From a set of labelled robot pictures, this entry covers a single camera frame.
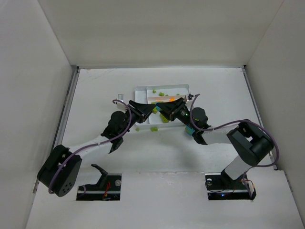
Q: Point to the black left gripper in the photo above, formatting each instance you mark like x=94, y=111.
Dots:
x=136, y=112

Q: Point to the small green lego pieces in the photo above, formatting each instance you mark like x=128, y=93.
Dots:
x=154, y=120

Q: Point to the white divided tray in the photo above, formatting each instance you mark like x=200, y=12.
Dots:
x=178, y=91

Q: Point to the teal and green duplo stack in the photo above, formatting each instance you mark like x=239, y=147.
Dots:
x=189, y=131

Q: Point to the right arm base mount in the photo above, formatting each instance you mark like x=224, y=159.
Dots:
x=217, y=189

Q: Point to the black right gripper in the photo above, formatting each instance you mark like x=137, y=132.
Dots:
x=173, y=110

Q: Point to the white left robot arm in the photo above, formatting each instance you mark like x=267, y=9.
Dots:
x=60, y=171

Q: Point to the green duplo brick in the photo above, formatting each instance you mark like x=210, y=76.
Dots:
x=164, y=119

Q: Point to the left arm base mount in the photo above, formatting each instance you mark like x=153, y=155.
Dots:
x=96, y=184

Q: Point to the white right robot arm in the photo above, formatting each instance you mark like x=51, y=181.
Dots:
x=250, y=141

